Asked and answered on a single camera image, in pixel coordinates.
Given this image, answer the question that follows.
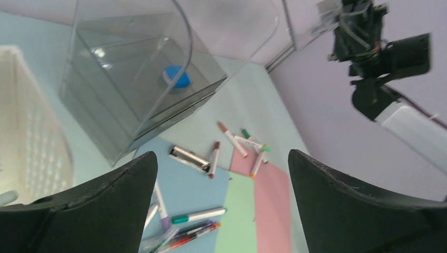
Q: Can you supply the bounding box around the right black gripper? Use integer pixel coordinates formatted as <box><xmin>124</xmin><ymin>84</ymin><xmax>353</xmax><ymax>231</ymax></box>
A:
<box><xmin>328</xmin><ymin>0</ymin><xmax>432</xmax><ymax>79</ymax></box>

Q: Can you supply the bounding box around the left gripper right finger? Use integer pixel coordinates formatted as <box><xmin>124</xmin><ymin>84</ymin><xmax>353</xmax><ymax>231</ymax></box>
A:
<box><xmin>288</xmin><ymin>149</ymin><xmax>446</xmax><ymax>252</ymax></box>

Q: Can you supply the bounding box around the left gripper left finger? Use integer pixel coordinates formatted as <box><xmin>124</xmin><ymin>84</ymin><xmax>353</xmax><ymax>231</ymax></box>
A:
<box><xmin>1</xmin><ymin>151</ymin><xmax>158</xmax><ymax>252</ymax></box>

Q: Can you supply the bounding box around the clear plastic drawer box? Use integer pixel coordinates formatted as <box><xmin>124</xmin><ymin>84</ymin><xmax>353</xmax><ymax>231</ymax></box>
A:
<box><xmin>60</xmin><ymin>1</ymin><xmax>279</xmax><ymax>165</ymax></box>

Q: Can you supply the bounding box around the blue eraser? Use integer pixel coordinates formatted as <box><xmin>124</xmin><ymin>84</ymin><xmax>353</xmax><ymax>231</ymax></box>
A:
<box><xmin>162</xmin><ymin>65</ymin><xmax>192</xmax><ymax>90</ymax></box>

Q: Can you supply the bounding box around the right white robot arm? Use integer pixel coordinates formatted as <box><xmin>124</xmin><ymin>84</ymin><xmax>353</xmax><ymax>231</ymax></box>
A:
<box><xmin>328</xmin><ymin>1</ymin><xmax>446</xmax><ymax>172</ymax></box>

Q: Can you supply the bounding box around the plain white marker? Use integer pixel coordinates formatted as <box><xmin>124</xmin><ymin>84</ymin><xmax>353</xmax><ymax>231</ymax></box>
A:
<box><xmin>143</xmin><ymin>203</ymin><xmax>159</xmax><ymax>230</ymax></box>

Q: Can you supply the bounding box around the purple cap marker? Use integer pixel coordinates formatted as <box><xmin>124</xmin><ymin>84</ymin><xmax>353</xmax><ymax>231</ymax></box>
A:
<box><xmin>154</xmin><ymin>180</ymin><xmax>171</xmax><ymax>231</ymax></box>

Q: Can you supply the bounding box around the dark green pen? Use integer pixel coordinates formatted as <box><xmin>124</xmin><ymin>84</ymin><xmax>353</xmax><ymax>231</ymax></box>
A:
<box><xmin>149</xmin><ymin>226</ymin><xmax>180</xmax><ymax>253</ymax></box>

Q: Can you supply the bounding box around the pink clipboard sheet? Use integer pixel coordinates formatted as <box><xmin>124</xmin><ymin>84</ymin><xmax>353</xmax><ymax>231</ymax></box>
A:
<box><xmin>230</xmin><ymin>150</ymin><xmax>291</xmax><ymax>252</ymax></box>

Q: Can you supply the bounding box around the teal cap marker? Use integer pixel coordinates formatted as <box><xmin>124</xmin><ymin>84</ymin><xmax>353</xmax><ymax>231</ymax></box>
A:
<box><xmin>171</xmin><ymin>207</ymin><xmax>227</xmax><ymax>225</ymax></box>

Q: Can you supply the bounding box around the blue clipboard sheet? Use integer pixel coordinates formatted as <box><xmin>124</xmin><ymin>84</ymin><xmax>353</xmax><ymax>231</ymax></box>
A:
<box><xmin>135</xmin><ymin>138</ymin><xmax>230</xmax><ymax>252</ymax></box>

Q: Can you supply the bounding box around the white plastic file rack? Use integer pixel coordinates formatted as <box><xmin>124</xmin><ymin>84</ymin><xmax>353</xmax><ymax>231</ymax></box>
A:
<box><xmin>1</xmin><ymin>45</ymin><xmax>74</xmax><ymax>207</ymax></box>

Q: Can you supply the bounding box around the orange cap marker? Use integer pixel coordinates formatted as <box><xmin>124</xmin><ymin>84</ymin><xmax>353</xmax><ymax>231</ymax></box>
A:
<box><xmin>250</xmin><ymin>145</ymin><xmax>269</xmax><ymax>178</ymax></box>

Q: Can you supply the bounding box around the metal clipboard clip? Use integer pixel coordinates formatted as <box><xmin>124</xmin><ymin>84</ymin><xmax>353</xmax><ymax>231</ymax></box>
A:
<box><xmin>169</xmin><ymin>145</ymin><xmax>210</xmax><ymax>174</ymax></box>

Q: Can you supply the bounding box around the green clipboard sheet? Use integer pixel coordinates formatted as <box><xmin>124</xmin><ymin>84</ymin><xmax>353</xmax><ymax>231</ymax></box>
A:
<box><xmin>215</xmin><ymin>172</ymin><xmax>257</xmax><ymax>253</ymax></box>

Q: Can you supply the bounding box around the dark purple pen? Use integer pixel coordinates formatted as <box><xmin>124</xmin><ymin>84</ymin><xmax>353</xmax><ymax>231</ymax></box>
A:
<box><xmin>147</xmin><ymin>220</ymin><xmax>213</xmax><ymax>245</ymax></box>

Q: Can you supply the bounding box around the light green cap marker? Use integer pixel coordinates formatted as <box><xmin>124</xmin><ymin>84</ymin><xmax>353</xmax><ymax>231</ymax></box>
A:
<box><xmin>234</xmin><ymin>135</ymin><xmax>271</xmax><ymax>152</ymax></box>

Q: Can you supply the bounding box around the orange red pen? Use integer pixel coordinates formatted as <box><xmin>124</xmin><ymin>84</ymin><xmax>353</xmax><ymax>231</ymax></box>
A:
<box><xmin>157</xmin><ymin>222</ymin><xmax>221</xmax><ymax>252</ymax></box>

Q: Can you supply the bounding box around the dark red cap marker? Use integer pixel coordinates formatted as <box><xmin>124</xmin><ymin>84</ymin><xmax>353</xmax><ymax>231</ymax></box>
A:
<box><xmin>208</xmin><ymin>141</ymin><xmax>220</xmax><ymax>179</ymax></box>

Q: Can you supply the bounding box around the brown cap marker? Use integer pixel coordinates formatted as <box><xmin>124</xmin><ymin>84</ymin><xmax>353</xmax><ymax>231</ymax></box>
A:
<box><xmin>217</xmin><ymin>121</ymin><xmax>248</xmax><ymax>158</ymax></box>

